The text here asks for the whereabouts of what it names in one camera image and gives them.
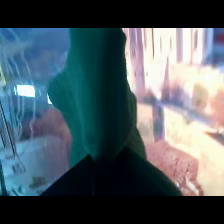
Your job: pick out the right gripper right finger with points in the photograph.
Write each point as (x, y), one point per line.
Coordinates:
(136, 176)

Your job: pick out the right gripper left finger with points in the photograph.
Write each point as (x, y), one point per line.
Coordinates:
(71, 181)

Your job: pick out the green T-shirt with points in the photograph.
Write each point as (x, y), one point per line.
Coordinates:
(96, 93)

